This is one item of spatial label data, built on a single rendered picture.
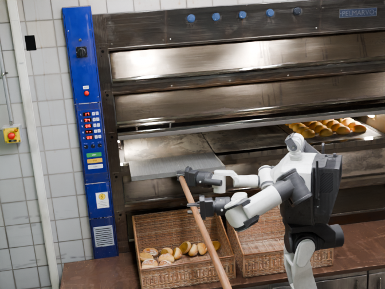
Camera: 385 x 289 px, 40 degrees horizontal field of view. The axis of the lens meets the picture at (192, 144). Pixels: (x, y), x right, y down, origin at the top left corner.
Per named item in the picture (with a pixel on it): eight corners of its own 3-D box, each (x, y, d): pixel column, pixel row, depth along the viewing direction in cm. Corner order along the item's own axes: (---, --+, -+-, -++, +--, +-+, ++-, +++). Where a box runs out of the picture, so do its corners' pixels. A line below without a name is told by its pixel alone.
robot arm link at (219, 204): (199, 199, 247) (224, 198, 248) (199, 192, 257) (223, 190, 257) (201, 223, 251) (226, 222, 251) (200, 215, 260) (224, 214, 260)
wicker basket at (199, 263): (134, 253, 342) (130, 214, 334) (218, 241, 350) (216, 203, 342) (140, 294, 296) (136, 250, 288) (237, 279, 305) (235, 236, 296)
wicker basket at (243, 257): (224, 241, 351) (223, 203, 342) (305, 230, 358) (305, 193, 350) (242, 279, 305) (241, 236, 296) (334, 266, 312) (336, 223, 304)
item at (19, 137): (6, 141, 311) (3, 124, 308) (23, 139, 313) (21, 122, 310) (4, 144, 304) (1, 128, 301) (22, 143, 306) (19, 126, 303)
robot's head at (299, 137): (303, 151, 254) (303, 133, 251) (301, 157, 245) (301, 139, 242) (290, 150, 256) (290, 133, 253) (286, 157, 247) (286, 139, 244)
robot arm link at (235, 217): (236, 223, 245) (230, 235, 227) (226, 204, 245) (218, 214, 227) (256, 214, 243) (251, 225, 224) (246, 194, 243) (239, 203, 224)
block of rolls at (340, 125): (276, 118, 414) (275, 112, 412) (333, 113, 420) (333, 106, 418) (303, 139, 356) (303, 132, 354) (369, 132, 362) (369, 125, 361)
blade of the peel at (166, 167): (225, 170, 307) (225, 166, 306) (131, 181, 299) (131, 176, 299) (213, 152, 341) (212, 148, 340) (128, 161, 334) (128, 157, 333)
